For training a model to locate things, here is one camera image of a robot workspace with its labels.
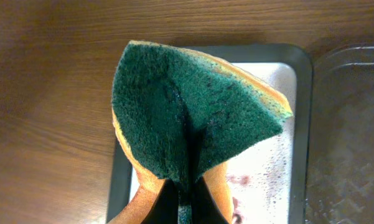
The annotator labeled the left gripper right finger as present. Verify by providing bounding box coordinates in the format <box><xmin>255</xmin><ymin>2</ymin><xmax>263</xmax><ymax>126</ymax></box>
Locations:
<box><xmin>191</xmin><ymin>177</ymin><xmax>228</xmax><ymax>224</ymax></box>

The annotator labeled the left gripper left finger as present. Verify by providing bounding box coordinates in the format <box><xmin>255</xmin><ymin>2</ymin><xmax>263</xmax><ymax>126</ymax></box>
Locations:
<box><xmin>141</xmin><ymin>180</ymin><xmax>179</xmax><ymax>224</ymax></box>

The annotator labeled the green and yellow sponge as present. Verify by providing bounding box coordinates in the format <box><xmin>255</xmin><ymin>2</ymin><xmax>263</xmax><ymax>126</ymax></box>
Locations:
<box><xmin>111</xmin><ymin>40</ymin><xmax>293</xmax><ymax>223</ymax></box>

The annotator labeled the small black sponge tray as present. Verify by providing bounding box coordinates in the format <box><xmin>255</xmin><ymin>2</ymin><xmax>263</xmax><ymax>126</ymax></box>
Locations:
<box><xmin>106</xmin><ymin>44</ymin><xmax>312</xmax><ymax>223</ymax></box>

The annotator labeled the large brown serving tray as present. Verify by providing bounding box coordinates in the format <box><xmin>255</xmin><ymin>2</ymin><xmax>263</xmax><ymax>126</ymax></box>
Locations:
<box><xmin>305</xmin><ymin>45</ymin><xmax>374</xmax><ymax>223</ymax></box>

